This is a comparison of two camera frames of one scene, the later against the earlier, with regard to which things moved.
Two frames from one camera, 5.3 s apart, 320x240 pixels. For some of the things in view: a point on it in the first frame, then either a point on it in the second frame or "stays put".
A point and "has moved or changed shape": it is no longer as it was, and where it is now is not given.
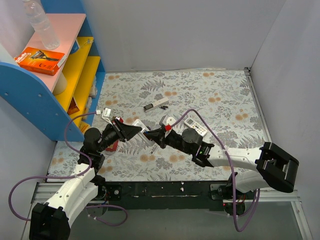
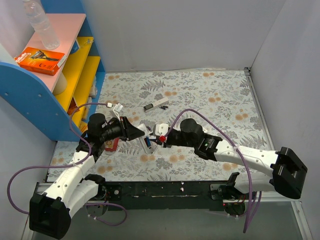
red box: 113,147 stays put
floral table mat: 220,105 stays put
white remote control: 137,123 has moved or changed shape
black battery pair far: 164,107 stays put
